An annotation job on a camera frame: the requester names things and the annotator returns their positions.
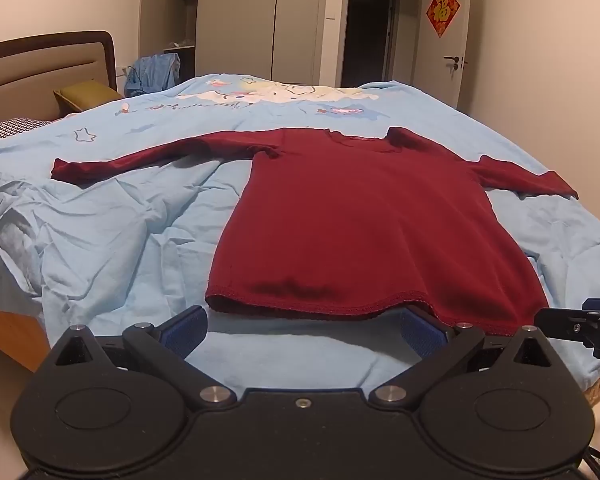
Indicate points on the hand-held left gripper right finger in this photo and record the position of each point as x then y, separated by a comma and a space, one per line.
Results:
420, 332

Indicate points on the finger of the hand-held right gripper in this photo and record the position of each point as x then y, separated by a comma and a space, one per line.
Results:
560, 324

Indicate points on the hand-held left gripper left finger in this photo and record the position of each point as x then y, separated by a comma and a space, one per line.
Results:
186, 332

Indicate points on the dark red long-sleeved shirt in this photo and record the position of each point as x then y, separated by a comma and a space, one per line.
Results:
360, 220

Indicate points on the light blue printed blanket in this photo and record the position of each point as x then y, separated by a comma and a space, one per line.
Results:
130, 220

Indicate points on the white door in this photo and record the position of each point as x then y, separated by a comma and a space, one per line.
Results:
450, 80

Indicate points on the olive green pillow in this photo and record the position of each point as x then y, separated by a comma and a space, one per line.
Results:
87, 95

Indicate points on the blue clothing heap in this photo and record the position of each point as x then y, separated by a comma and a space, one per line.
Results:
155, 72

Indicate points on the houndstooth patterned pillow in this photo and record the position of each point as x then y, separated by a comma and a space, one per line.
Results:
10, 127

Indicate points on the padded bed headboard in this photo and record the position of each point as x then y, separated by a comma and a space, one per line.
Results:
40, 67

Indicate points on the grey wardrobe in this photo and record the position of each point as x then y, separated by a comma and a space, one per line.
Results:
240, 15

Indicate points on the red diamond door decoration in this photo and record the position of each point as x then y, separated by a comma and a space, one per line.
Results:
443, 10

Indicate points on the wooden bed frame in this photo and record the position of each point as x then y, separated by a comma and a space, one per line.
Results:
10, 337

